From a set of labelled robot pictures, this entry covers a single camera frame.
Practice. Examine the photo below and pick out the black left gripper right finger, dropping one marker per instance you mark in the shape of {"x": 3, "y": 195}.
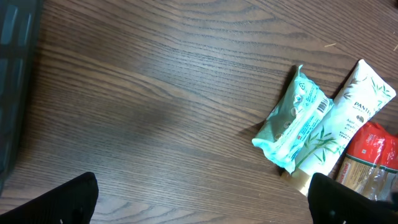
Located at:
{"x": 331, "y": 202}

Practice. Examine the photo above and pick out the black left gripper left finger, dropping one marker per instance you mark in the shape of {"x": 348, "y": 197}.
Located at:
{"x": 72, "y": 202}

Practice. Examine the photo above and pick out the orange spaghetti packet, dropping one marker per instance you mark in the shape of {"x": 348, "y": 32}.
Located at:
{"x": 370, "y": 164}

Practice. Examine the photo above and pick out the teal wet wipes pack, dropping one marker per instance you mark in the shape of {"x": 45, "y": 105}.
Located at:
{"x": 291, "y": 121}

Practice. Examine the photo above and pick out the white hair product tube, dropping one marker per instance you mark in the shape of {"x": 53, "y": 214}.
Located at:
{"x": 363, "y": 95}

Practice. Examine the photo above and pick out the grey plastic shopping basket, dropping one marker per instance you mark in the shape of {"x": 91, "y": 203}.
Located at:
{"x": 20, "y": 25}

